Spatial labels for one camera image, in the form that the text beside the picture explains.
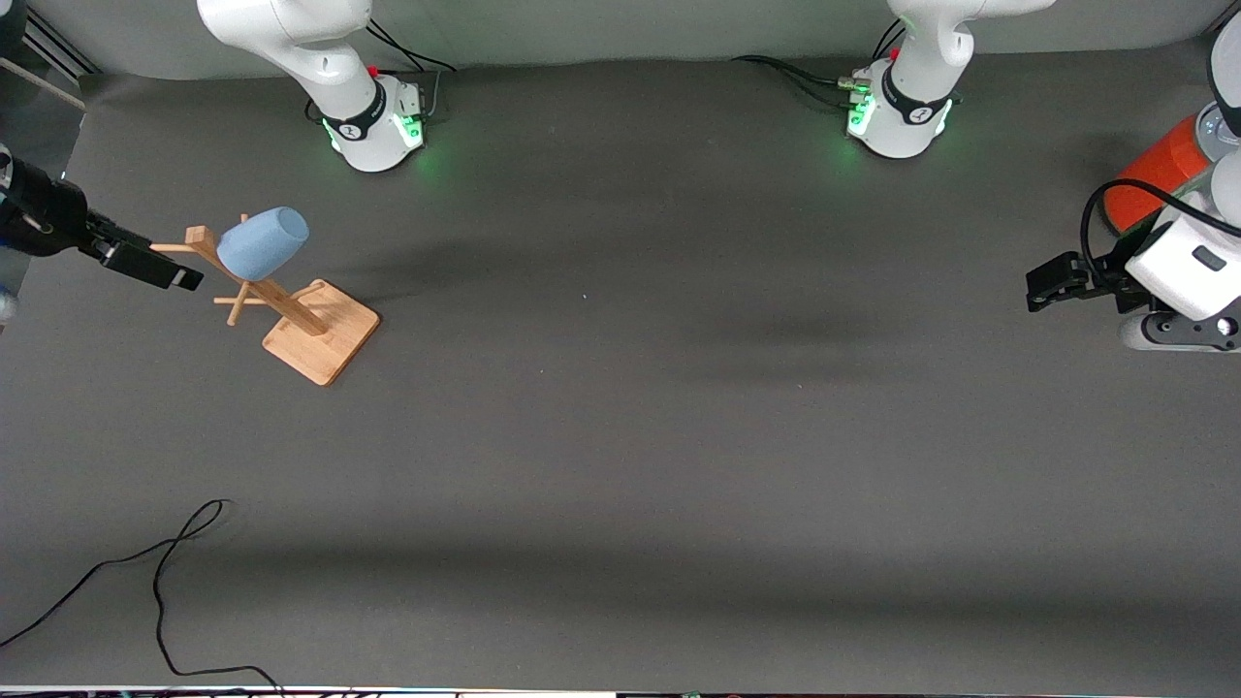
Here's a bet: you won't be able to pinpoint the blue cup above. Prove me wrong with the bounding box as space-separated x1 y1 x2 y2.
216 206 311 283

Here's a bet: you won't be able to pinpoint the wooden cup tree stand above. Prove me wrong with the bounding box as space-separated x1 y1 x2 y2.
150 213 382 388

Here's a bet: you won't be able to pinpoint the orange can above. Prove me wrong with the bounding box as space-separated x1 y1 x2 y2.
1102 113 1219 235

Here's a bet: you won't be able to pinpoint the wooden rod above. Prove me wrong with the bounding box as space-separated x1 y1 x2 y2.
0 56 87 113

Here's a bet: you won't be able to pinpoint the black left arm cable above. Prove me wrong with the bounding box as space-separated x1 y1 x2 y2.
1078 178 1241 292

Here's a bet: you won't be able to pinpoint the metal rail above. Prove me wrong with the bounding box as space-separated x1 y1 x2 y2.
21 8 100 80

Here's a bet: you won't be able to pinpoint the black left base cables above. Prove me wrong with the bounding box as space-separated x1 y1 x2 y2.
731 17 908 113

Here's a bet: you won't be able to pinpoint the black base cables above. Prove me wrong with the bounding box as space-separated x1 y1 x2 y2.
365 17 459 124
731 17 908 113

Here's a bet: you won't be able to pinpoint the black right base cables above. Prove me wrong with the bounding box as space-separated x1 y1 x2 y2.
365 17 459 124

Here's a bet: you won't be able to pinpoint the thin black loose cable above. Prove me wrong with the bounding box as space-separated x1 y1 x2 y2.
0 498 284 695

